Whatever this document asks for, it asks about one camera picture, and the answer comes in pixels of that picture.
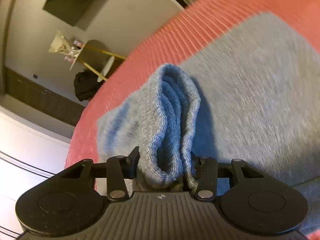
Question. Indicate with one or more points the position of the wall-mounted black television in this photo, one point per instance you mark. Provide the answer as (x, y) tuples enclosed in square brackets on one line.
[(67, 2)]

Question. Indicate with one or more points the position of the wrapped flower bouquet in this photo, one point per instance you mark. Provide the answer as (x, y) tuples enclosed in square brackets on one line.
[(60, 43)]

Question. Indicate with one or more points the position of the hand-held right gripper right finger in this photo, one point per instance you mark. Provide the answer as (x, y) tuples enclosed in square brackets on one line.
[(197, 167)]

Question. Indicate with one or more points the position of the black bag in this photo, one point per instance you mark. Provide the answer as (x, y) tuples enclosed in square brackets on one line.
[(86, 86)]

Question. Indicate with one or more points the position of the yellow side table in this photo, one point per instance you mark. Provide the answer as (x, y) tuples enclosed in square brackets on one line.
[(110, 63)]

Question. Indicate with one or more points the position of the small pink box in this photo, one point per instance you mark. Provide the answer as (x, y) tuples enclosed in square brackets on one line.
[(77, 43), (68, 58)]

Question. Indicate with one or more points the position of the grey pants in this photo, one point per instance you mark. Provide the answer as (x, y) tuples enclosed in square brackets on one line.
[(250, 92)]

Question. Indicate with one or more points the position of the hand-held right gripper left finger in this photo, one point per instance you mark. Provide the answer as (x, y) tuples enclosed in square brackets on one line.
[(132, 167)]

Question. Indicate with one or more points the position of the coral ribbed blanket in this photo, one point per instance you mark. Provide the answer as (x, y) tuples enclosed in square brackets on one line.
[(200, 12)]

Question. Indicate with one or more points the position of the dark wooden panel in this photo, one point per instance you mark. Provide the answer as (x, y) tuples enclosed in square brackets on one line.
[(45, 97)]

